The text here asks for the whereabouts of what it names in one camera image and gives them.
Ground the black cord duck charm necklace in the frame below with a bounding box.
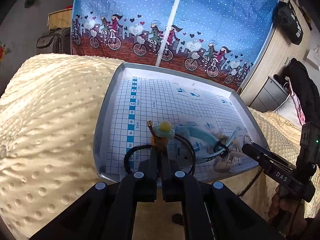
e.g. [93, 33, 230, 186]
[123, 120, 196, 176]

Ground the person's right hand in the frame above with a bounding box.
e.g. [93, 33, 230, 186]
[268, 185, 307, 235]

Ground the beige claw hair clip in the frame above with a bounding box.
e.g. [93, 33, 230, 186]
[214, 139, 245, 173]

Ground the grey drawer cabinet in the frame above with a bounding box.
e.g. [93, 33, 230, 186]
[250, 76, 289, 112]

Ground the silver metal tray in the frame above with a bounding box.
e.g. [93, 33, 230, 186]
[93, 63, 268, 182]

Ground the black clothing pile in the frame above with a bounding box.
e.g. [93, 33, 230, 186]
[273, 58, 319, 126]

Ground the cream dotted blanket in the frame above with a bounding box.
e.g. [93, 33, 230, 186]
[1, 54, 301, 239]

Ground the black hanging bag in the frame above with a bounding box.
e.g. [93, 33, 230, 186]
[274, 1, 303, 45]

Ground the blue cartoon fabric wardrobe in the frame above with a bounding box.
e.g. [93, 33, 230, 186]
[71, 0, 279, 90]

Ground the dark suitcase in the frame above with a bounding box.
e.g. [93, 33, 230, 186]
[36, 27, 71, 55]

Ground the wooden box cabinet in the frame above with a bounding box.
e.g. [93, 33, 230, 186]
[48, 8, 72, 30]

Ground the winnie pooh wall sticker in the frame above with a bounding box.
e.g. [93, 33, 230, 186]
[0, 43, 9, 62]

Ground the green wall ornament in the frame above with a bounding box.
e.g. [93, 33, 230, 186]
[24, 0, 37, 9]

